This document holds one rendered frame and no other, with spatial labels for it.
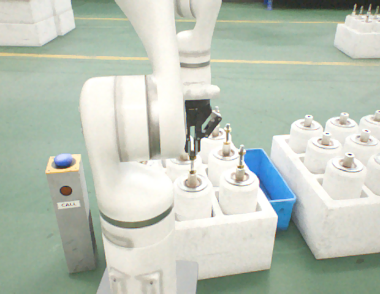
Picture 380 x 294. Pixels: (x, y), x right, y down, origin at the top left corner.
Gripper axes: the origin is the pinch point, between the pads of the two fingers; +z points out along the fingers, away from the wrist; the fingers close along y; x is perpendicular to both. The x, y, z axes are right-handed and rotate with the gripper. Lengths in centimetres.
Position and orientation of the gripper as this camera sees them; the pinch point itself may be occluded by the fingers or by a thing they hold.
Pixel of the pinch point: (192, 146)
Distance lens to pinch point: 80.7
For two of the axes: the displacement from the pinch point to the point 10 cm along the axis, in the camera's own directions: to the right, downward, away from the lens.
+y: -9.9, 0.5, -0.9
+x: 1.0, 4.8, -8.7
